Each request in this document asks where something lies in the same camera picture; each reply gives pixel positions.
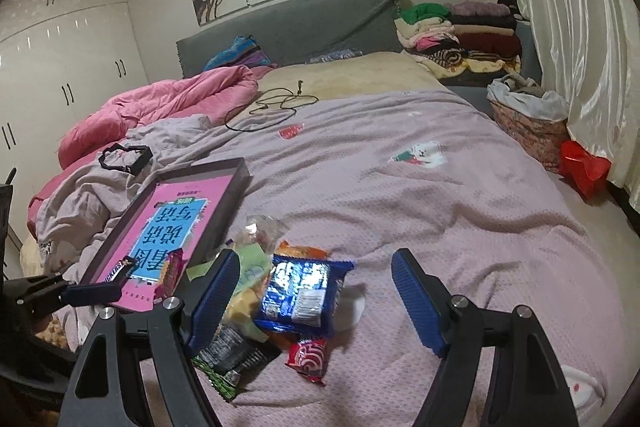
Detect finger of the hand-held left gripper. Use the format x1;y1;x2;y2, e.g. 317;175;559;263
62;282;124;308

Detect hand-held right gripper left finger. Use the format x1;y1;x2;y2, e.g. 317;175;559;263
57;249;243;427

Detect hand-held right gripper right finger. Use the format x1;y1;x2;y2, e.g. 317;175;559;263
390;248;581;427

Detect clear floss snack packet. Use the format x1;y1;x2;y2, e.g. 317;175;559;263
220;287;271;343

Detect small dark snack packet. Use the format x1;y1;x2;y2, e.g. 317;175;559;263
102;255;138;283

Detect black green snack packet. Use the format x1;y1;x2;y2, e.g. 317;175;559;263
192;322;282;403

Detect blue snack packet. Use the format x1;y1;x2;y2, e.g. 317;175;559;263
254;255;356;339

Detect red snack packet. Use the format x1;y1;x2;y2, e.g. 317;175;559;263
285;338;328;385

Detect grey shallow tray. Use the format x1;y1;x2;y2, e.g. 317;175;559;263
80;157;251;314

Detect beige plush toy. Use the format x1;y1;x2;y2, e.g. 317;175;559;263
35;314;71;350

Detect pale green snack packet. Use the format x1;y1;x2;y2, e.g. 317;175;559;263
187;244;273;303

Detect maroon snack packet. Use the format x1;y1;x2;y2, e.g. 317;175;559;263
155;249;186;300

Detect pink book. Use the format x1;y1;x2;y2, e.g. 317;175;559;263
95;174;236;313

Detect crinkled clear wrapper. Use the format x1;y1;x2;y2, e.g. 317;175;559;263
232;214;283;253

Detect crumpled printed duvet cover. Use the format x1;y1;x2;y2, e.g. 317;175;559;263
30;114;226;350

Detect orange snack packet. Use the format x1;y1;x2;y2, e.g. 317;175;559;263
272;241;331;260

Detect pink quilt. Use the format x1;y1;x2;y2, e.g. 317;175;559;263
27;64;276;228

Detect red plastic bag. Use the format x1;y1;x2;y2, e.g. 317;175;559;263
557;140;612;200

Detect beige blanket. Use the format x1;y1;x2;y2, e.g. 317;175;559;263
252;49;446;100

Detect white wardrobe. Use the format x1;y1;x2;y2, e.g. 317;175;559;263
0;0;151;192

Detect blue patterned cloth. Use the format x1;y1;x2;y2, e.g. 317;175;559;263
307;48;363;64

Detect blue knit garment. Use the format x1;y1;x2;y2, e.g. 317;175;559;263
202;36;276;72

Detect pile of folded clothes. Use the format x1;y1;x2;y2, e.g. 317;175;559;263
395;0;523;80

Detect grey headboard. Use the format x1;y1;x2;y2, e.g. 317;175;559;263
175;0;406;80

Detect white satin curtain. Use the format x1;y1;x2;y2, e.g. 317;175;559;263
495;0;640;192

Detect black plastic frame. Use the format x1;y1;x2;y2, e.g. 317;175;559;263
98;144;153;178

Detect black cable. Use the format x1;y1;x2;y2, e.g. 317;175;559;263
223;79;319;132

